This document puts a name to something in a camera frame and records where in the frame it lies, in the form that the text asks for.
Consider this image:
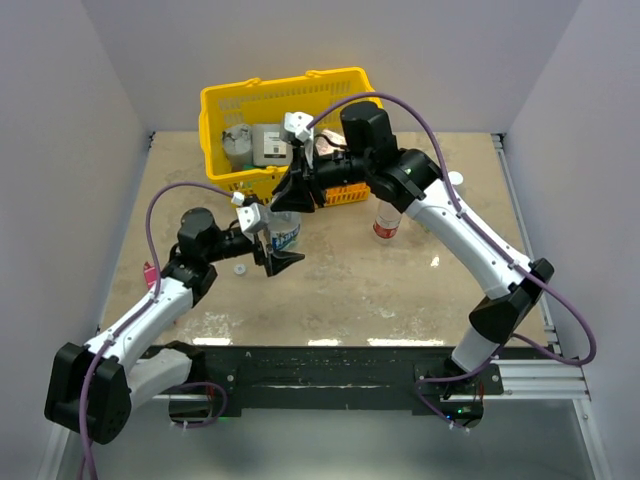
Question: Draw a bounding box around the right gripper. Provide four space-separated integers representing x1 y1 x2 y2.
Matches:
272 140 373 212

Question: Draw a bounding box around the blue label water bottle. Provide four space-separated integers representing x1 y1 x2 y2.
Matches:
267 211 301 251

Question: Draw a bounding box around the red label water bottle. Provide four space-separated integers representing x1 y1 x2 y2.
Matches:
372 200 402 244

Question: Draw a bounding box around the large clear square bottle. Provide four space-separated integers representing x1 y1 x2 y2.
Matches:
448 171 466 199

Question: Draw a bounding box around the white bottle cap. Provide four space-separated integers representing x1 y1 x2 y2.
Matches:
448 171 464 186

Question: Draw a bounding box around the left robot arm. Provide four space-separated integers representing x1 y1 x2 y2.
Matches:
44 204 304 444

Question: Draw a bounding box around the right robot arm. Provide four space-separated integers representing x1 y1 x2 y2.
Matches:
271 101 554 393

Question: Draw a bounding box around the grey box with label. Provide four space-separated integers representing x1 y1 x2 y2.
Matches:
252 123 293 167

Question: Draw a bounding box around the pink printed package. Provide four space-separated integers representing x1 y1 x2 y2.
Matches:
314 129 347 156

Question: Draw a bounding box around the orange item in basket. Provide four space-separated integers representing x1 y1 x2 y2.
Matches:
326 183 370 206

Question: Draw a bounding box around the grey crumpled can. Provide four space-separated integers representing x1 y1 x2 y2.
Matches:
221 123 253 171

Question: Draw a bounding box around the yellow plastic basket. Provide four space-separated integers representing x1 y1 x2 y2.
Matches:
199 67 374 204

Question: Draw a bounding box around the pink snack packet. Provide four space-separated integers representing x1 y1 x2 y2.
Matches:
143 262 158 290

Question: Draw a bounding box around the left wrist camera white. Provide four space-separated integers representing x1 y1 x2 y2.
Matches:
231 191 271 236

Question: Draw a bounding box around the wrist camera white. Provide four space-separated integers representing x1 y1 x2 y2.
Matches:
279 111 314 168
231 191 271 236

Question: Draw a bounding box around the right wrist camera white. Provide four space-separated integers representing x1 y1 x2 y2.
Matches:
279 111 314 168

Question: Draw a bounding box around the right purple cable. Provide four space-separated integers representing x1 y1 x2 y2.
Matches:
307 93 599 432

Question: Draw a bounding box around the purple cable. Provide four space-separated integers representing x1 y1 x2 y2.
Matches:
307 93 599 432
77 181 239 480

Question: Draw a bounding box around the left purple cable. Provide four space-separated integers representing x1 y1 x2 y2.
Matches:
77 181 239 480

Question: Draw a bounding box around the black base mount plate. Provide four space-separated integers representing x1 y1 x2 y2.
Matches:
169 346 504 422

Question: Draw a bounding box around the aluminium frame rail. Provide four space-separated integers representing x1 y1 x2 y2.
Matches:
37 132 612 480

